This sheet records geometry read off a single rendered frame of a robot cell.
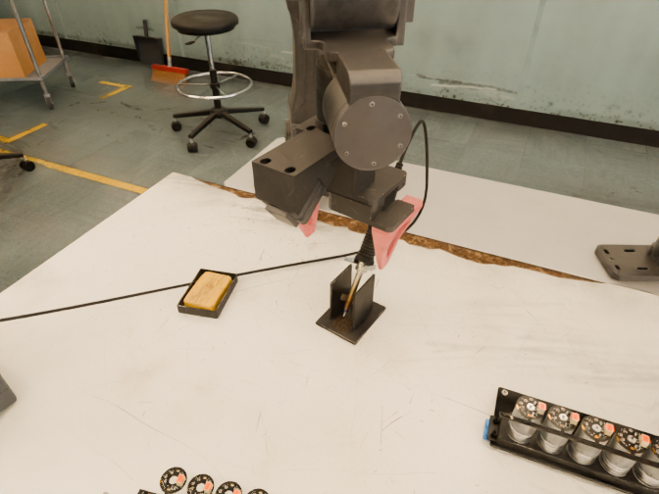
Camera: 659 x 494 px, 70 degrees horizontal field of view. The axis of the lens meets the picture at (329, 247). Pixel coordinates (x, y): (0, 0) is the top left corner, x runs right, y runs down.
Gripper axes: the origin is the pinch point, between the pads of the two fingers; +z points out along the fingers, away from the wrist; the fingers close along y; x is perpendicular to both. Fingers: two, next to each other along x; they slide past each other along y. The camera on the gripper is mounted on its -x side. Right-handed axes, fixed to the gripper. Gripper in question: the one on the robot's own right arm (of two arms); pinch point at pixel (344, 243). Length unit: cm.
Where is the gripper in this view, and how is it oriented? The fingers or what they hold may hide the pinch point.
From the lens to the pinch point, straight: 51.9
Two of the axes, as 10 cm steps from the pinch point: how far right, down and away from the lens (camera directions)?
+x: 5.8, -5.1, 6.4
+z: 0.0, 7.8, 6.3
